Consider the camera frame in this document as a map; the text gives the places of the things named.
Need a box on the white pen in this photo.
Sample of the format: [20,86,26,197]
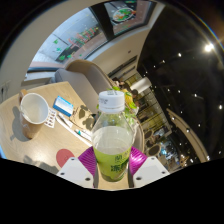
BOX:
[56,113,94,146]

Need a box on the grey curved sofa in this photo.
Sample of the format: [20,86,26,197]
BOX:
[54,59,116,114]

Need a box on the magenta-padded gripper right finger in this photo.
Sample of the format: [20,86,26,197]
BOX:
[128,145,171,189]

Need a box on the clear green-label drink bottle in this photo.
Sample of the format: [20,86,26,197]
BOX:
[90,89,136,183]

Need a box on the green potted plant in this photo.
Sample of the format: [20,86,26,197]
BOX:
[109,85,139,124]

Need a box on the flat blue box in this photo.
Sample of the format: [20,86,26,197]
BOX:
[52,95,75,118]

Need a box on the group of ceiling lights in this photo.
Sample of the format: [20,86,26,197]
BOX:
[159,41,224,161]

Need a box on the white round pillar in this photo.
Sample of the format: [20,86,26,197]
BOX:
[129,77,153,94]

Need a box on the group of wooden chairs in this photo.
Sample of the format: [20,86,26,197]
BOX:
[143,128,168,158]

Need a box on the person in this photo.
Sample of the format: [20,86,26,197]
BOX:
[120,87,134,103]

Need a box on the pill blister pack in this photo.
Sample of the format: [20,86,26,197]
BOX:
[44,107,58,129]

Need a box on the brown paper-look mug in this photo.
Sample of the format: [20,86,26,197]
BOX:
[18,89,50,140]

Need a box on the flat round red coaster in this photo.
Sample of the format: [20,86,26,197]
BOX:
[55,148,76,169]

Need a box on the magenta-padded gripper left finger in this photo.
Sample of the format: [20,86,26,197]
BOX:
[55,145,99,189]

